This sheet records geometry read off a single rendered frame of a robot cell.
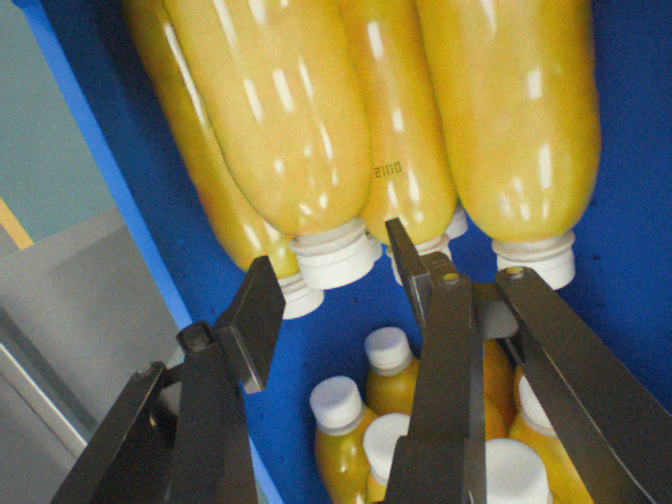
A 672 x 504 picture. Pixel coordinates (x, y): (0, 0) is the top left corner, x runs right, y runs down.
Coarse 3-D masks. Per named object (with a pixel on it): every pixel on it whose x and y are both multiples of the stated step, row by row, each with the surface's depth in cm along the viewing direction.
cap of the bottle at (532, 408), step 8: (520, 384) 26; (528, 384) 25; (520, 392) 25; (528, 392) 25; (528, 400) 24; (536, 400) 24; (528, 408) 25; (536, 408) 24; (528, 416) 25; (536, 416) 24; (544, 416) 24; (544, 424) 24
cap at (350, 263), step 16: (304, 256) 19; (320, 256) 19; (336, 256) 19; (352, 256) 19; (368, 256) 20; (304, 272) 20; (320, 272) 19; (336, 272) 19; (352, 272) 19; (320, 288) 19
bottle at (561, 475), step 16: (512, 432) 27; (528, 432) 26; (544, 432) 24; (544, 448) 24; (560, 448) 24; (544, 464) 24; (560, 464) 24; (560, 480) 24; (576, 480) 23; (560, 496) 24; (576, 496) 24
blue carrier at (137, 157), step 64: (64, 0) 17; (640, 0) 19; (64, 64) 16; (128, 64) 21; (640, 64) 20; (128, 128) 20; (640, 128) 22; (128, 192) 17; (192, 192) 25; (640, 192) 23; (192, 256) 23; (384, 256) 37; (576, 256) 30; (640, 256) 25; (192, 320) 20; (320, 320) 35; (384, 320) 39; (640, 320) 26; (256, 448) 23
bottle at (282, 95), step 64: (192, 0) 14; (256, 0) 14; (320, 0) 15; (192, 64) 16; (256, 64) 14; (320, 64) 15; (256, 128) 15; (320, 128) 15; (256, 192) 17; (320, 192) 16
